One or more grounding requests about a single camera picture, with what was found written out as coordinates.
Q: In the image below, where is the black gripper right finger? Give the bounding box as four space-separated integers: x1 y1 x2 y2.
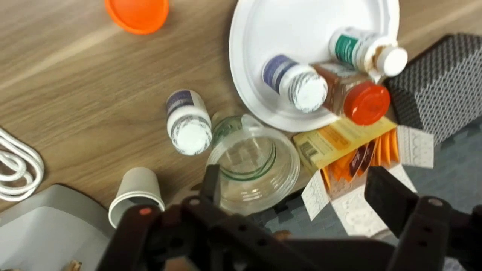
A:
363 165 482 271

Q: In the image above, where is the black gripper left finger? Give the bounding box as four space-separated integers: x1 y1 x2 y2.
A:
96 164 283 271

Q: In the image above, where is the orange-capped brown spice bottle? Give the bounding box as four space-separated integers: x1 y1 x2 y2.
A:
313 61 391 126

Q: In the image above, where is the white pill bottle green label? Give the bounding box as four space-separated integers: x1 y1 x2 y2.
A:
328 27 409 84

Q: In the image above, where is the white pill bottle blue label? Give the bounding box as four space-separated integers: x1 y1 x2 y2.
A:
260 52 329 114
164 88 213 156

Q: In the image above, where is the white paper plate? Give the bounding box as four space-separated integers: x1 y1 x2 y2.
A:
227 0 402 134

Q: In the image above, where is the white paper cup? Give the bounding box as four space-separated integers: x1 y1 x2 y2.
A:
107 165 167 230

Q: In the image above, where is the dark foam floor mat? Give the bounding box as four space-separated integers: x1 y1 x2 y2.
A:
250 118 482 271

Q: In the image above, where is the clear plastic cup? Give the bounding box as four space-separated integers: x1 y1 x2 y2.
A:
204 112 301 216

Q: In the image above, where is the white plastic bin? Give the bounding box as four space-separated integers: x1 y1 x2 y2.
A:
0 183 117 271

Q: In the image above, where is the yellow open tea box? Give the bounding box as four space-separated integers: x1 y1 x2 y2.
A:
292 115 435 237

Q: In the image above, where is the grey patterned box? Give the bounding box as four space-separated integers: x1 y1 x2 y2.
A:
382 31 482 147

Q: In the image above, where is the white coiled cable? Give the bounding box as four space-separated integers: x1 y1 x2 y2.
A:
0 125 46 204

